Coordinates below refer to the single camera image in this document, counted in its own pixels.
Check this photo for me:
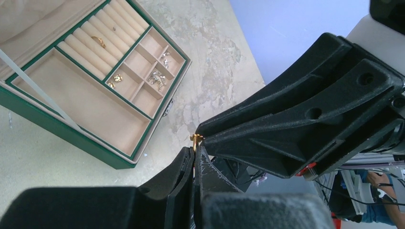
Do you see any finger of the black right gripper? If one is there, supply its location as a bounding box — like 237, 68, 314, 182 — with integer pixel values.
196, 33, 353, 137
203, 58, 404, 178

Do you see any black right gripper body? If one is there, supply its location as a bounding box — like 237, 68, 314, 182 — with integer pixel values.
296, 94, 405, 182

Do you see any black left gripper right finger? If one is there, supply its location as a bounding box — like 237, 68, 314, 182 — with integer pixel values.
193, 146, 241, 229

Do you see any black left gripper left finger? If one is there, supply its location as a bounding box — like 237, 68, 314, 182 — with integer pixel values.
136, 147, 194, 229

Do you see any gold ring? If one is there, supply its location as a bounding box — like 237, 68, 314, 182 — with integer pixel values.
189, 133, 205, 152
91, 35, 107, 49

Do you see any gold earring pair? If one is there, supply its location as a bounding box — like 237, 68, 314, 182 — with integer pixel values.
106, 74, 123, 89

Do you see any small silver earring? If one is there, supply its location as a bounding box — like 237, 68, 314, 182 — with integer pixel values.
160, 52, 171, 69

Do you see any beige removable jewelry tray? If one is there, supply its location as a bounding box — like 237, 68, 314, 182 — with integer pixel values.
56, 0, 188, 119

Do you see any gold ring front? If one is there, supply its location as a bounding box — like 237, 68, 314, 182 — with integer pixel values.
91, 35, 107, 49

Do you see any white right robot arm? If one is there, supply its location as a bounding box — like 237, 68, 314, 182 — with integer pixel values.
194, 0, 405, 178

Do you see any green jewelry box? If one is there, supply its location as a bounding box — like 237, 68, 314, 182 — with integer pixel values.
0, 0, 191, 169

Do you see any silver box clasp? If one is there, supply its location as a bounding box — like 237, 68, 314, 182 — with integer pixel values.
162, 99, 174, 117

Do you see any person in blue shirt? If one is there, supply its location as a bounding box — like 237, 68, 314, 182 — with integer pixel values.
359, 171, 405, 229

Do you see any white lid ribbon strap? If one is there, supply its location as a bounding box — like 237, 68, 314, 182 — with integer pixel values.
0, 49, 83, 132

